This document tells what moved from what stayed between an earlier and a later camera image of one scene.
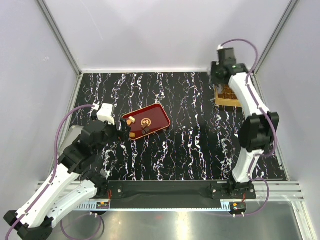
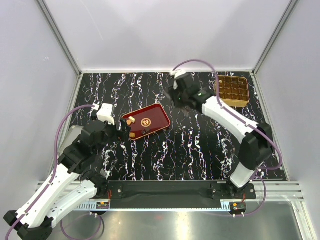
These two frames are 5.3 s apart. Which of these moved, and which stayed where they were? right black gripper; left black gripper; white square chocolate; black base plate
Moved: right black gripper
Stayed: white square chocolate; left black gripper; black base plate
